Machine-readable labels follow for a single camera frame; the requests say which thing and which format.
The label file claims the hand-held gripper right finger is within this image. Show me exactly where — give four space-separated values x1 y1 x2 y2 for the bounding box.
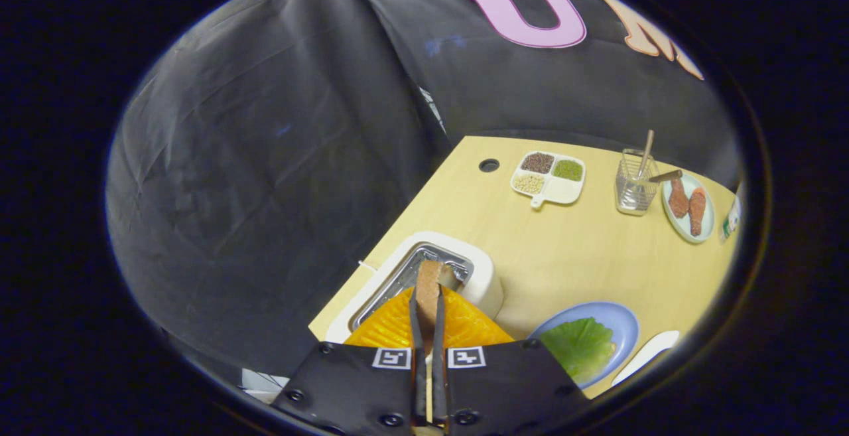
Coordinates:
431 287 591 436

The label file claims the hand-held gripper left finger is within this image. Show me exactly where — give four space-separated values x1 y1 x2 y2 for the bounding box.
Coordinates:
272 287 426 436

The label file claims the brown crust bread slice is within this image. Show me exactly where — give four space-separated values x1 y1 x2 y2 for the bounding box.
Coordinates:
415 260 455 357

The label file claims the green lettuce leaf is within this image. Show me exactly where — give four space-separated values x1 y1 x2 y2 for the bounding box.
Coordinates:
539 317 616 384

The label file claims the white toaster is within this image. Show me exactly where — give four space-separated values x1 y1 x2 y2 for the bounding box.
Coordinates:
325 231 505 344

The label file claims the white paper sheet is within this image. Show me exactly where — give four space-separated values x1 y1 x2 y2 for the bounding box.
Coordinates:
240 368 289 403

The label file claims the blue plate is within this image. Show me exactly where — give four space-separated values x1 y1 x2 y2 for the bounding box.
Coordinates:
527 301 640 390

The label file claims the white bowl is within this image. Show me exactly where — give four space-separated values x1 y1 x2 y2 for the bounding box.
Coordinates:
610 330 681 387

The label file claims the white divided condiment tray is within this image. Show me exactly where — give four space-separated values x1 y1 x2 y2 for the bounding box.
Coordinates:
510 151 586 210

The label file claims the brown meat piece orange edge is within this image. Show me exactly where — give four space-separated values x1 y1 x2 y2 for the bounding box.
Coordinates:
688 187 707 237

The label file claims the pale green plate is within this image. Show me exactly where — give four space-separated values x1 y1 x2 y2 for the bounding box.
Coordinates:
661 172 716 244

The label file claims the clear water bottle green label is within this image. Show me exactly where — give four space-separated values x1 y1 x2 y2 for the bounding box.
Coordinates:
720 184 744 244

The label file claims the wire utensil holder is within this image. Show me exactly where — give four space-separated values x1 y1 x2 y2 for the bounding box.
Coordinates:
615 149 659 216

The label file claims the thin wooden utensil handle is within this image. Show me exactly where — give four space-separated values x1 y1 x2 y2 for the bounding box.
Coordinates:
638 129 655 178

